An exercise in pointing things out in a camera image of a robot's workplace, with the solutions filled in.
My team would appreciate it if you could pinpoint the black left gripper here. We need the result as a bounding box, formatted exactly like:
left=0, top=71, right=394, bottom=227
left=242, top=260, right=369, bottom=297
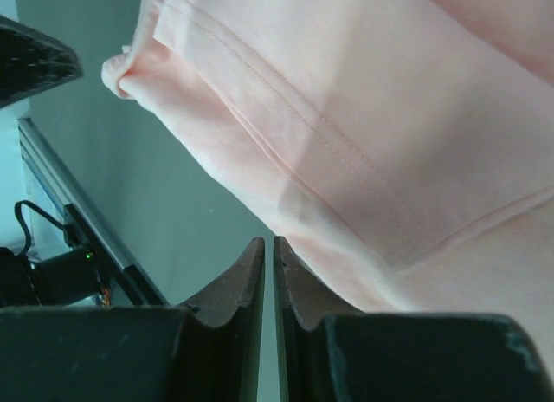
left=0, top=16, right=83, bottom=108

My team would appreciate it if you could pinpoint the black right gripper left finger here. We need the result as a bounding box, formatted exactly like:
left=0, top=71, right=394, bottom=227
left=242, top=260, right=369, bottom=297
left=1, top=238, right=265, bottom=401

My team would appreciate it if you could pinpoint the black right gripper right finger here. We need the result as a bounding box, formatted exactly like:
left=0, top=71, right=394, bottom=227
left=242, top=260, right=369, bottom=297
left=274, top=237, right=553, bottom=402

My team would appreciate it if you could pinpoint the pink t shirt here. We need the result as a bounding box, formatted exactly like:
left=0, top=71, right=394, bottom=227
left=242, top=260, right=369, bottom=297
left=101, top=0, right=553, bottom=366

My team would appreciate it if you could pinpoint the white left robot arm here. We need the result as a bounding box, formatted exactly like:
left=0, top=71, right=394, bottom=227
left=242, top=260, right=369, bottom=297
left=1, top=16, right=108, bottom=308

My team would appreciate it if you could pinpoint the black thin cable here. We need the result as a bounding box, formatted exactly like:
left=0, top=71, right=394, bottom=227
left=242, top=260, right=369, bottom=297
left=14, top=200, right=73, bottom=264

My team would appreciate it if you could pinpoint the aluminium frame rail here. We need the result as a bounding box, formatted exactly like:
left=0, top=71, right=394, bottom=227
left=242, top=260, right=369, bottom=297
left=18, top=118, right=168, bottom=306

